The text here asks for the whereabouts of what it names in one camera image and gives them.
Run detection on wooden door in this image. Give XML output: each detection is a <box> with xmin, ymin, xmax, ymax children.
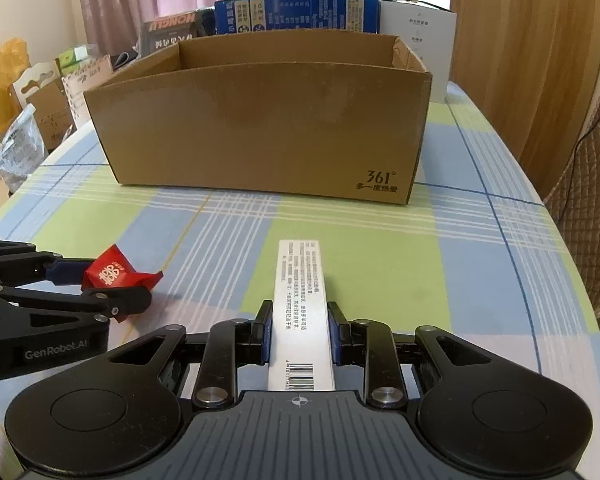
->
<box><xmin>450</xmin><ymin>0</ymin><xmax>600</xmax><ymax>196</ymax></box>

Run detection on white carton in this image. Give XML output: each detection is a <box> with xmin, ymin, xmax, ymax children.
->
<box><xmin>380</xmin><ymin>0</ymin><xmax>457</xmax><ymax>106</ymax></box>

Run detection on red snack packet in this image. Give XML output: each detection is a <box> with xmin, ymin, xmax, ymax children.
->
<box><xmin>81</xmin><ymin>243</ymin><xmax>165</xmax><ymax>322</ymax></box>

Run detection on yellow plastic bag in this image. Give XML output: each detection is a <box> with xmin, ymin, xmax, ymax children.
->
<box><xmin>0</xmin><ymin>37</ymin><xmax>31</xmax><ymax>133</ymax></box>

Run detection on long white ointment box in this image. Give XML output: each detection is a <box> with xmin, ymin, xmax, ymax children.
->
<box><xmin>267</xmin><ymin>240</ymin><xmax>337</xmax><ymax>393</ymax></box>

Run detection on blue carton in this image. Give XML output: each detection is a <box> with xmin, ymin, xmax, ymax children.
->
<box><xmin>214</xmin><ymin>0</ymin><xmax>382</xmax><ymax>37</ymax></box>

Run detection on clear plastic bag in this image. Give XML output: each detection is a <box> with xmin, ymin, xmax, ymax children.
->
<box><xmin>0</xmin><ymin>105</ymin><xmax>48</xmax><ymax>193</ymax></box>

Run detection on black charger cable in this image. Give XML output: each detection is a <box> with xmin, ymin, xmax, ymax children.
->
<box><xmin>567</xmin><ymin>67</ymin><xmax>600</xmax><ymax>196</ymax></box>

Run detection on white hanger card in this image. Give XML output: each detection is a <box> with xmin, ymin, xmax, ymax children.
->
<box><xmin>10</xmin><ymin>62</ymin><xmax>61</xmax><ymax>111</ymax></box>

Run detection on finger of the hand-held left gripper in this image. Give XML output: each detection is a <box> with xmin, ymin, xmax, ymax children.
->
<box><xmin>0</xmin><ymin>240</ymin><xmax>97</xmax><ymax>288</ymax></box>
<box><xmin>0</xmin><ymin>286</ymin><xmax>152</xmax><ymax>343</ymax></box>

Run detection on dark brown and green carton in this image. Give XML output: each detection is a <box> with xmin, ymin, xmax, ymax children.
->
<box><xmin>139</xmin><ymin>10</ymin><xmax>216</xmax><ymax>58</ymax></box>

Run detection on green tissue packs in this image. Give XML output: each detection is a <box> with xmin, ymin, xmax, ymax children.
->
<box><xmin>57</xmin><ymin>45</ymin><xmax>98</xmax><ymax>73</ymax></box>

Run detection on brown quilted chair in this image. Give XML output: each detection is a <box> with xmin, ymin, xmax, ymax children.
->
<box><xmin>542</xmin><ymin>80</ymin><xmax>600</xmax><ymax>318</ymax></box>

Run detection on small brown cardboard box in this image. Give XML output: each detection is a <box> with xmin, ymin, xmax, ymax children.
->
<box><xmin>30</xmin><ymin>80</ymin><xmax>76</xmax><ymax>151</ymax></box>

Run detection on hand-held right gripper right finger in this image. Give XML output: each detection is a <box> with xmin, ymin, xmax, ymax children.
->
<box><xmin>327</xmin><ymin>302</ymin><xmax>494</xmax><ymax>409</ymax></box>

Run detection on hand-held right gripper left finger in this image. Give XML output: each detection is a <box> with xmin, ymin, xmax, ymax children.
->
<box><xmin>107</xmin><ymin>301</ymin><xmax>274</xmax><ymax>409</ymax></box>

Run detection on plaid cloth covered desktop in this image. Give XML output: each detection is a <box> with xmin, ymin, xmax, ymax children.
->
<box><xmin>0</xmin><ymin>80</ymin><xmax>600</xmax><ymax>461</ymax></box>

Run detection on white printed paper bag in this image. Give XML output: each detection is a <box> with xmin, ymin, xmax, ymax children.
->
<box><xmin>60</xmin><ymin>55</ymin><xmax>113</xmax><ymax>128</ymax></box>

